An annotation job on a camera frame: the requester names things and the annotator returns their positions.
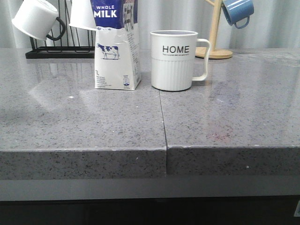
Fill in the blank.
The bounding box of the white HOME ribbed mug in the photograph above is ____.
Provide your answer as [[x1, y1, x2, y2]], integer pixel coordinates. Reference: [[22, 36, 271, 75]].
[[150, 30, 211, 91]]

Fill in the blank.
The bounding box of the whole milk carton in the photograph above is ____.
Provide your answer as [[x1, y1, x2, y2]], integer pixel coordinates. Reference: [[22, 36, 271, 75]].
[[91, 0, 141, 90]]

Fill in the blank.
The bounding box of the wooden mug tree stand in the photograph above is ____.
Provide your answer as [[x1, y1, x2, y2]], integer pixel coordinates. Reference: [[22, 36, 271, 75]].
[[206, 0, 233, 60]]

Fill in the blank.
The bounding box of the blue enamel mug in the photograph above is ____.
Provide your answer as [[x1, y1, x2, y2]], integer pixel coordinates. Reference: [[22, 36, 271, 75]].
[[222, 0, 255, 29]]

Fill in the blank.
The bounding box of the black wire mug rack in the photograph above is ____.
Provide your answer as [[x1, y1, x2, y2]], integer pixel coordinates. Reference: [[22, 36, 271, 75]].
[[25, 0, 96, 59]]

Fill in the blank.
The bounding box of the white mug black handle right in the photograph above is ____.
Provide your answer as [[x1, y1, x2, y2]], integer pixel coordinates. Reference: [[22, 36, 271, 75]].
[[69, 0, 97, 31]]

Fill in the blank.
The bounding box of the white mug black handle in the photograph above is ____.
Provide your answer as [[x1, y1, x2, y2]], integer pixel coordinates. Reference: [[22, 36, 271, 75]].
[[12, 0, 66, 41], [69, 0, 97, 31]]

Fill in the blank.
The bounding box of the white mug black handle left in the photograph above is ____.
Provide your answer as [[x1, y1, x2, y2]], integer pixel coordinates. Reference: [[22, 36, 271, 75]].
[[12, 0, 66, 41]]

